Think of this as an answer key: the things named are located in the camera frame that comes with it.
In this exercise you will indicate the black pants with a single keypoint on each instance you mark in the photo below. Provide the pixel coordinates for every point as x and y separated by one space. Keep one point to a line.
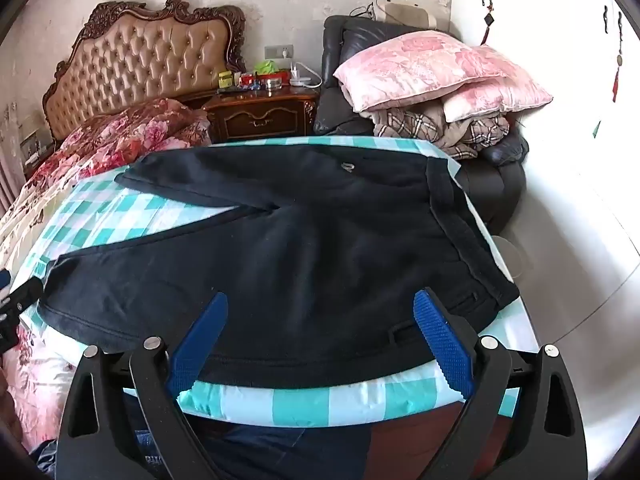
320 240

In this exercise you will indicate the teal white checkered cloth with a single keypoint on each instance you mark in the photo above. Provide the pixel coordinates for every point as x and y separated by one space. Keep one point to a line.
125 210

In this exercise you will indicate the large pink floral pillow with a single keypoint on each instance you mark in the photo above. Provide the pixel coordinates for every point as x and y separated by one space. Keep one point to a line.
415 65

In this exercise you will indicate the small pink floral pillow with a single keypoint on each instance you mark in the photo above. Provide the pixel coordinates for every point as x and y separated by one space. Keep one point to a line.
500 95

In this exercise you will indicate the red floral quilt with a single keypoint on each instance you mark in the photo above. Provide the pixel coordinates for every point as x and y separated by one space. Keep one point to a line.
125 130

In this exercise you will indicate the grey wall socket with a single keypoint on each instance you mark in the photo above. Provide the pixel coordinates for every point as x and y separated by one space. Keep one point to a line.
279 51

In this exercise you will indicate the dark wooden nightstand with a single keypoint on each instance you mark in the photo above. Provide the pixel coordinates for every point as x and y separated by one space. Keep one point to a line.
260 110

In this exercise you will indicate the pink floral bed sheet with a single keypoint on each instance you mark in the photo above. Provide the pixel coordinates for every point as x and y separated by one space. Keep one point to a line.
35 395

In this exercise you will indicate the white wardrobe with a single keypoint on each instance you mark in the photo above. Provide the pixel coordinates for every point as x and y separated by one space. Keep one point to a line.
550 35

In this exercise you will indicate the green crumpled bag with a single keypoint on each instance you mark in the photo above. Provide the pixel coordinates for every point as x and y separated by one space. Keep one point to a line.
266 66

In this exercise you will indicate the red box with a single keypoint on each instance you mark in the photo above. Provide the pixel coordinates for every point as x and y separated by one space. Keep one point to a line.
248 79

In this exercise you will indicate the tufted leather carved headboard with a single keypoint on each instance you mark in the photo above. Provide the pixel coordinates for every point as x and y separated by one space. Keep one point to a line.
135 55

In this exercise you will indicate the brown plaid blanket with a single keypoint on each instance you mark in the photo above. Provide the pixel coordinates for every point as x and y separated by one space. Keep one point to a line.
435 127

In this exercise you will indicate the black leather armchair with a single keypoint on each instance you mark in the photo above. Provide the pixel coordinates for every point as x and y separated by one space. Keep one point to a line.
335 100

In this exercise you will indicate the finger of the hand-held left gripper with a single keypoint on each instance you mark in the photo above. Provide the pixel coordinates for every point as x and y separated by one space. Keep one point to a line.
27 292

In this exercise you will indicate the short hanging knot ornament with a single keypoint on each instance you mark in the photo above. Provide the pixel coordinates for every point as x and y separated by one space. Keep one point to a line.
487 22

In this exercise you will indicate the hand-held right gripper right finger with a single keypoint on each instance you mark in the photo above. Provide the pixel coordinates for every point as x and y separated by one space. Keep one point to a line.
442 340

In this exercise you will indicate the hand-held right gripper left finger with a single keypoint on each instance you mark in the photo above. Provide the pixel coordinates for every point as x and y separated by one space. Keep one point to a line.
200 345

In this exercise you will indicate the person's blue jeans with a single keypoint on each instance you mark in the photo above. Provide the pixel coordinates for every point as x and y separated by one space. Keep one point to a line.
280 455

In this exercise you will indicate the yellow small box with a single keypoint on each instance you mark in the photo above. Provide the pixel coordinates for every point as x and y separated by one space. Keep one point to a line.
225 79

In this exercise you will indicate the clutter on nightstand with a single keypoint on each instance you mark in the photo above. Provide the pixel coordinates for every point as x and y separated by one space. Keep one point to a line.
305 79

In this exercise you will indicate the long hanging knot ornament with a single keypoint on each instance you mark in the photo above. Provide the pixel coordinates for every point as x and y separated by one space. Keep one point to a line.
617 60

